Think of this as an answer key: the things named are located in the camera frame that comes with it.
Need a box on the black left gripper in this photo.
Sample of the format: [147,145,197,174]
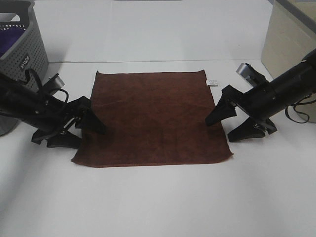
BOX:
[32,96,106,149]

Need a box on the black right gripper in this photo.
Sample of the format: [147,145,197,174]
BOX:
[205,82,277,142]

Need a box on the brown towel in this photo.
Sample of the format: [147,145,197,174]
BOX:
[72,70,232,168]

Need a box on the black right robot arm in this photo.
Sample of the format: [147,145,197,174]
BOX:
[205,50,316,142]

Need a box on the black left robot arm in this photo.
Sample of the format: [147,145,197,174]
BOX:
[0,69,106,149]

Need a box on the white towel label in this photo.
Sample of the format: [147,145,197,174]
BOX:
[206,79,218,86]

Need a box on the grey perforated laundry basket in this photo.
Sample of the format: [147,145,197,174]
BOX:
[0,0,49,137]

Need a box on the beige storage bin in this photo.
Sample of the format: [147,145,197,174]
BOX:
[261,0,316,117]

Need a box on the purple cloth in basket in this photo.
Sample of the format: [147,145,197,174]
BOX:
[0,27,25,56]

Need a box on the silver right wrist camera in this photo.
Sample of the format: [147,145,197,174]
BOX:
[236,63,267,87]

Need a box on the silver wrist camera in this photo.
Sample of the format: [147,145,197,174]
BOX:
[236,63,267,87]
[43,73,65,95]

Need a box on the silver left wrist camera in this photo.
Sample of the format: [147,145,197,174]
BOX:
[43,73,65,95]

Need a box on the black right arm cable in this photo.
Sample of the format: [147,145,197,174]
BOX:
[285,92,316,124]

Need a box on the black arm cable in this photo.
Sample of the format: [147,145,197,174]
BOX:
[285,92,316,124]
[23,68,70,103]

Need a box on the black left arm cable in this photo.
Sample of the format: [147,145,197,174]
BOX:
[23,68,70,103]

